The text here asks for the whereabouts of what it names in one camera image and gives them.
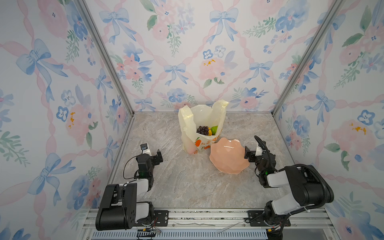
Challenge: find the green lime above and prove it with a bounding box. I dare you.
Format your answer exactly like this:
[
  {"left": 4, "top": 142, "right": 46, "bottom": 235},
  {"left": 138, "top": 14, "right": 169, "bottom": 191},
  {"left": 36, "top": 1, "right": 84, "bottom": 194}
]
[{"left": 211, "top": 126, "right": 218, "bottom": 135}]

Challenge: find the dark purple grape bunch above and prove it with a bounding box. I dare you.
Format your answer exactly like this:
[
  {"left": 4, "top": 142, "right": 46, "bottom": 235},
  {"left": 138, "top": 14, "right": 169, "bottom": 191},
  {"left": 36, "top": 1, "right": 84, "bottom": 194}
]
[{"left": 197, "top": 126, "right": 210, "bottom": 136}]

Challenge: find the cream plastic bag orange print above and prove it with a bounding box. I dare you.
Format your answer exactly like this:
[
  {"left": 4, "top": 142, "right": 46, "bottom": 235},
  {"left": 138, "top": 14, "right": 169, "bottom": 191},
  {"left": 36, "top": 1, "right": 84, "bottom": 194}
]
[{"left": 178, "top": 100, "right": 229, "bottom": 155}]

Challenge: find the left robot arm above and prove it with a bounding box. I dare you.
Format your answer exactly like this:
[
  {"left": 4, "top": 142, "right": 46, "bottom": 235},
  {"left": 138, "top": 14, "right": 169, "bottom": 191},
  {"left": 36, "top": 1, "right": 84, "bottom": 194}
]
[{"left": 95, "top": 150, "right": 163, "bottom": 231}]

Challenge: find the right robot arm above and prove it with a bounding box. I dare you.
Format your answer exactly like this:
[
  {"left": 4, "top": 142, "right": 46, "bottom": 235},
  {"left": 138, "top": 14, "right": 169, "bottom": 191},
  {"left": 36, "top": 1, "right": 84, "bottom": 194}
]
[{"left": 245, "top": 147, "right": 334, "bottom": 227}]

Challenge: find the pink flower-shaped plate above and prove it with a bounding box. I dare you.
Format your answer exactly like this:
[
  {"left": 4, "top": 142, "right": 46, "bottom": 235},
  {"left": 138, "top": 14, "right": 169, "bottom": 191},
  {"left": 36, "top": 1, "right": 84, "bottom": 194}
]
[{"left": 210, "top": 138, "right": 250, "bottom": 174}]

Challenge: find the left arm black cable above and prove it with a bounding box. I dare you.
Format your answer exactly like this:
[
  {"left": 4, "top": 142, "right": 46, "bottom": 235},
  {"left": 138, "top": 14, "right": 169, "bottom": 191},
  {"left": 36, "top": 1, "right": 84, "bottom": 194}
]
[{"left": 122, "top": 155, "right": 140, "bottom": 185}]

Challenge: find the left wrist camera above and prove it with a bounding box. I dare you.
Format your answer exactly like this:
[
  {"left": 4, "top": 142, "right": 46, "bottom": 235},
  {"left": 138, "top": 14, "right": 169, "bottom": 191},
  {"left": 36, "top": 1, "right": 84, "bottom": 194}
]
[{"left": 140, "top": 143, "right": 152, "bottom": 156}]

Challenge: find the black corrugated cable conduit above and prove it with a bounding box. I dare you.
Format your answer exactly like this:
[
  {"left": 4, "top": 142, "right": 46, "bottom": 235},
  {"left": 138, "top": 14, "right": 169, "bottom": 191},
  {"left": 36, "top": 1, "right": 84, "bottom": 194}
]
[{"left": 254, "top": 135, "right": 335, "bottom": 211}]

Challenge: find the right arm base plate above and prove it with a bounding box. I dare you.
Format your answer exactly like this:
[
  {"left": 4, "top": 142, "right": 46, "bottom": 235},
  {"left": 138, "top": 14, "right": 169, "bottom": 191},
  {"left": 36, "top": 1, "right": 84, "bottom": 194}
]
[{"left": 245, "top": 210, "right": 286, "bottom": 228}]

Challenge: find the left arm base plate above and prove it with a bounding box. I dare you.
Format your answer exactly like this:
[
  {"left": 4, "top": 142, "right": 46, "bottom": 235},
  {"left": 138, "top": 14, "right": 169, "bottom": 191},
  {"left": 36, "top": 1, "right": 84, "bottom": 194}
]
[{"left": 134, "top": 210, "right": 170, "bottom": 227}]

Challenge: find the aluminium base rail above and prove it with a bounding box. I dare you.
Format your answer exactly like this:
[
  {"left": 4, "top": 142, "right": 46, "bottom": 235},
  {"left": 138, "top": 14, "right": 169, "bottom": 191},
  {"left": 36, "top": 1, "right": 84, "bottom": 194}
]
[{"left": 78, "top": 208, "right": 340, "bottom": 240}]

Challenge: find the left aluminium corner post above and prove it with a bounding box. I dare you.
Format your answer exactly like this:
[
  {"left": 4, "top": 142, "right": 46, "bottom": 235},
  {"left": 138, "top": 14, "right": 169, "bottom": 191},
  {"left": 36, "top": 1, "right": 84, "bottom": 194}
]
[{"left": 74, "top": 0, "right": 134, "bottom": 117}]

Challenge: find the aluminium corner post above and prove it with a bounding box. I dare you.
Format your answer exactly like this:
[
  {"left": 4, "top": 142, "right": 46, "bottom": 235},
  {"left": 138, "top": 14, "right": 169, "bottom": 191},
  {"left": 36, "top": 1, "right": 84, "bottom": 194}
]
[
  {"left": 74, "top": 0, "right": 134, "bottom": 117},
  {"left": 272, "top": 0, "right": 345, "bottom": 117}
]

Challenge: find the right aluminium corner post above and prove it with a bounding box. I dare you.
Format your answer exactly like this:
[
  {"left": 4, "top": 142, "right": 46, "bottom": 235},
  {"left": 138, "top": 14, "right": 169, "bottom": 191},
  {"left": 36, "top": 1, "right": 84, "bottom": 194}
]
[{"left": 272, "top": 0, "right": 345, "bottom": 117}]

